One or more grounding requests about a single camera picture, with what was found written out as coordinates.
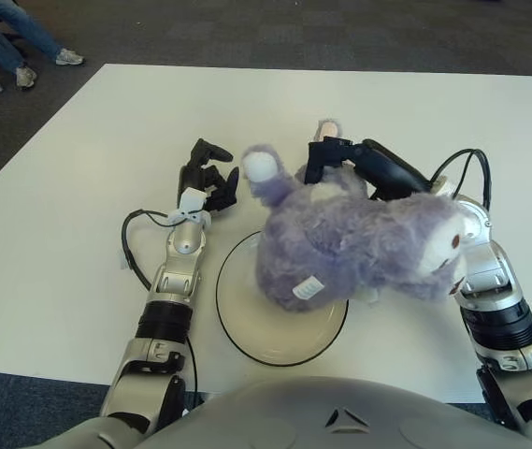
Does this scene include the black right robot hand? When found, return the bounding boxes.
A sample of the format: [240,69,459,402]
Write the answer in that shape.
[303,138,435,202]

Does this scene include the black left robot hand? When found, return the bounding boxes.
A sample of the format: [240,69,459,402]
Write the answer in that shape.
[179,138,240,212]

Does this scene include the purple plush bunny doll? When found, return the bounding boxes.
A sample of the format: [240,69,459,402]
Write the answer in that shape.
[239,120,482,313]

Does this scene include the white plate with black rim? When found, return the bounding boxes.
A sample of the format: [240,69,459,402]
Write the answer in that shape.
[216,231,350,367]

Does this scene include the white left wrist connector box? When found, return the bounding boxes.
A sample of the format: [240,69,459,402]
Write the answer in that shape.
[179,187,207,211]

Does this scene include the white sneaker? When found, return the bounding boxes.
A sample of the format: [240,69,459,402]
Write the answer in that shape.
[15,65,38,90]
[54,48,86,66]

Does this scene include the silver robot torso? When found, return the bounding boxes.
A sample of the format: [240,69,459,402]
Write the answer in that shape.
[54,375,532,449]

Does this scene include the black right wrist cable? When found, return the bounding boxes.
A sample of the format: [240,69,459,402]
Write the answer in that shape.
[428,148,494,210]

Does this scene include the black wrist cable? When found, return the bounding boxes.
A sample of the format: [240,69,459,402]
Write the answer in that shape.
[120,209,178,291]
[428,148,494,210]

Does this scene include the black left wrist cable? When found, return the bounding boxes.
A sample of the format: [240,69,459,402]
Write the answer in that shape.
[120,209,178,291]

